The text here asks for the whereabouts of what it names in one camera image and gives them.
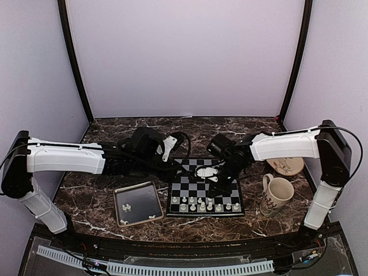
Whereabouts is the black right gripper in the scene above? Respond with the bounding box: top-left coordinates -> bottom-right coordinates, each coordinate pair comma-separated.
208,160 -> 246,198

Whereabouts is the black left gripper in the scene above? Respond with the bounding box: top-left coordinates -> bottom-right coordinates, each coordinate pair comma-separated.
132,155 -> 186,183

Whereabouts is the metal tray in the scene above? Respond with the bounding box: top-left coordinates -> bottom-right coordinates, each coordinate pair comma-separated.
113,181 -> 164,228

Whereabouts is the white king chess piece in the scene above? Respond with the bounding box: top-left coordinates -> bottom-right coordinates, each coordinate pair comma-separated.
206,201 -> 213,212

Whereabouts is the black grey chessboard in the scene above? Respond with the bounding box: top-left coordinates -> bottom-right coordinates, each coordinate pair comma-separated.
166,158 -> 245,217

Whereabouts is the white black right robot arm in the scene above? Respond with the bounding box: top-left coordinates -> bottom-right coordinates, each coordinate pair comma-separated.
206,120 -> 357,250

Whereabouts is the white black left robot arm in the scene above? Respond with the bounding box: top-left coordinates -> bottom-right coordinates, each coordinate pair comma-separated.
1,128 -> 182,251

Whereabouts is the white chess piece cluster left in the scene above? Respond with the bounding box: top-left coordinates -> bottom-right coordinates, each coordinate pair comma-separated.
122,204 -> 131,212

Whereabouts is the cream floral mug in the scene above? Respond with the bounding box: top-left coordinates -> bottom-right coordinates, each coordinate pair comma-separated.
260,174 -> 294,217

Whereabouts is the round wooden bird coaster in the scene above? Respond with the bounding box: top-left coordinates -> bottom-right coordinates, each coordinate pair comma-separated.
266,158 -> 305,177

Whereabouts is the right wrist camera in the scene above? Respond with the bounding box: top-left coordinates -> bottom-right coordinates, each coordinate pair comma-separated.
195,167 -> 218,179

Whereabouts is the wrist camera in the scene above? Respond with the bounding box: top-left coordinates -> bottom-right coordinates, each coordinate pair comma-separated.
195,167 -> 218,179
156,135 -> 178,162

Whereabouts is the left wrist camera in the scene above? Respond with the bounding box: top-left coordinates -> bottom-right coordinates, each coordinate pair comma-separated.
156,135 -> 178,162

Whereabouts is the white slotted cable duct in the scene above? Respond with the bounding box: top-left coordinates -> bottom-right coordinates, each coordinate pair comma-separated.
36,246 -> 275,275

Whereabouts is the black left frame post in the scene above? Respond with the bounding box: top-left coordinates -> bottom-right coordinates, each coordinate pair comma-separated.
57,0 -> 94,124

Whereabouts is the black frame post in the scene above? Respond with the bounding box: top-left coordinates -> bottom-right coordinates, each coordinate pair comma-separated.
57,0 -> 94,124
277,0 -> 313,125

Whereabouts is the black right frame post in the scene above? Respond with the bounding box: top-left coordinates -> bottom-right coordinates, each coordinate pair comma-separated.
277,0 -> 313,125

